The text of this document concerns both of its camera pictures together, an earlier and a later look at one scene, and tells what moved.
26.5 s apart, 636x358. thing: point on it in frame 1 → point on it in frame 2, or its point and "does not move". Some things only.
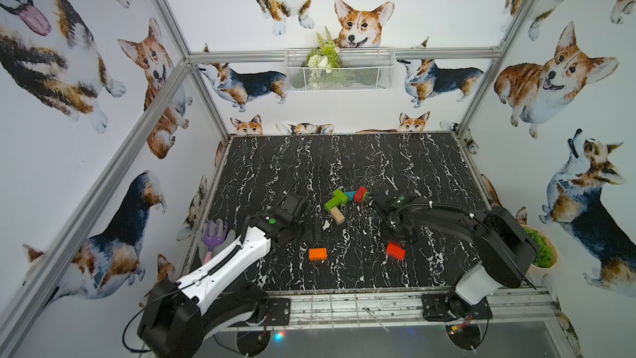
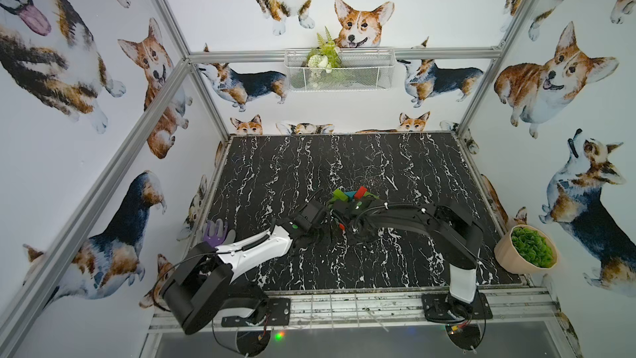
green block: [340, 195] does not move
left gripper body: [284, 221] → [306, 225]
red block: [359, 194] does not move
